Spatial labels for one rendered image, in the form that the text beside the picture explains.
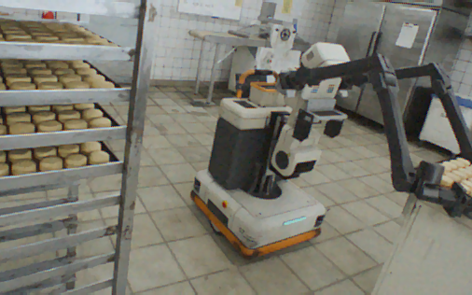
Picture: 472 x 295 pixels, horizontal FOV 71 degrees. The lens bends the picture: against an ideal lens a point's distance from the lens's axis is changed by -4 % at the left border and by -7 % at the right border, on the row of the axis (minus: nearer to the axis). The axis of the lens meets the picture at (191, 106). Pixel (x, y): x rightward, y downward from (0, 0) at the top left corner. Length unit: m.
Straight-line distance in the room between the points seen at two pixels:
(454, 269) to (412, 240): 0.15
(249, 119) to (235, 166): 0.30
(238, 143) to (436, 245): 1.06
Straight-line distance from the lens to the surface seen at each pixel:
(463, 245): 1.49
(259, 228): 1.98
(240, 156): 2.06
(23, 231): 1.39
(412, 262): 1.59
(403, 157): 1.34
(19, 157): 0.87
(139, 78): 0.74
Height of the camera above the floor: 1.36
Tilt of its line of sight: 17 degrees down
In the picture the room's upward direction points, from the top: 9 degrees clockwise
